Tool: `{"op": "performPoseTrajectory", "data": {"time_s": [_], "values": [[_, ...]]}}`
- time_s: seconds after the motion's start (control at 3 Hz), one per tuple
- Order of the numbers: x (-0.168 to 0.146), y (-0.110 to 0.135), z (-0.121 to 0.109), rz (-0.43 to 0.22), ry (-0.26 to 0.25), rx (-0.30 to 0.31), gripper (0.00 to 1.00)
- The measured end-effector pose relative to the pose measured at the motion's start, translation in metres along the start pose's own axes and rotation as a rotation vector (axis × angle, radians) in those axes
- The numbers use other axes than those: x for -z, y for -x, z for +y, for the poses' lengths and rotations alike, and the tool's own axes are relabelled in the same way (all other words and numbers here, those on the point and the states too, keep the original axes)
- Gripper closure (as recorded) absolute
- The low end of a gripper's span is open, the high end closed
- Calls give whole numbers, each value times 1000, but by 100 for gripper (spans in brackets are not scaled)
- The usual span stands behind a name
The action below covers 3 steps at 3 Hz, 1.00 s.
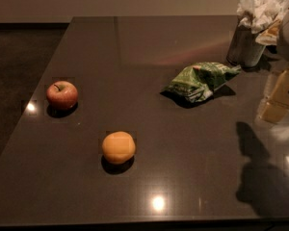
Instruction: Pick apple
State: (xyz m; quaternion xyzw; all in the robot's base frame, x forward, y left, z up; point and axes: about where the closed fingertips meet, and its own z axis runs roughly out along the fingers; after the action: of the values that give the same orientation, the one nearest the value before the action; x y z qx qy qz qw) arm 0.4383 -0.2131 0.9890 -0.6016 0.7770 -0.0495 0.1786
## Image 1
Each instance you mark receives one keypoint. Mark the orange fruit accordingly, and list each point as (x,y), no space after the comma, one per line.
(118,148)

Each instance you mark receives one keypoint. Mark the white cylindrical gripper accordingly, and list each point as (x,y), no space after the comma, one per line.
(276,108)

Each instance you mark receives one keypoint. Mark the metal cup with tissues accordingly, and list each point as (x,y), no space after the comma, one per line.
(258,25)

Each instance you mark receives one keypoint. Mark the red apple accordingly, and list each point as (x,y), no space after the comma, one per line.
(62,95)

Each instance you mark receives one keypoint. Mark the green chip bag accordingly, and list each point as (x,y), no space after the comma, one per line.
(198,82)

